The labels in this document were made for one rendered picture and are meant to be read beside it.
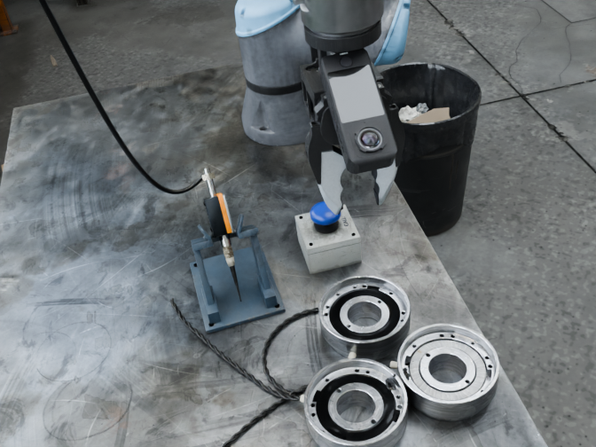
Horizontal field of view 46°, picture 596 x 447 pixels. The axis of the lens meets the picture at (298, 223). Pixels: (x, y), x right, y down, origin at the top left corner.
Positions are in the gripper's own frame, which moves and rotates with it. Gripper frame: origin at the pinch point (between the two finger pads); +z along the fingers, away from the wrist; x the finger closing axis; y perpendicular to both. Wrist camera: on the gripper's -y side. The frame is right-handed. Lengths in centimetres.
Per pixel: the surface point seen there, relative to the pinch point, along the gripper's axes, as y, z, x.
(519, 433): -21.6, 16.2, -9.4
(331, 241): 7.8, 11.7, 1.9
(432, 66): 118, 54, -55
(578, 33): 192, 97, -151
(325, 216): 9.5, 8.9, 2.1
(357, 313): -1.9, 15.2, 1.5
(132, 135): 51, 16, 26
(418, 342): -9.8, 13.2, -3.1
